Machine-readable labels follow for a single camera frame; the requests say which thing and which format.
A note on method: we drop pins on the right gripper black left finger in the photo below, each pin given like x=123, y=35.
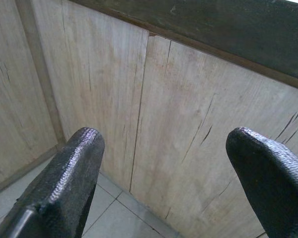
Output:
x=59, y=188

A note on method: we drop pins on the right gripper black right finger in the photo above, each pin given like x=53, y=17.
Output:
x=275, y=183

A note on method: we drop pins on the pale wooden cabinet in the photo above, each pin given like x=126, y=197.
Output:
x=188, y=99

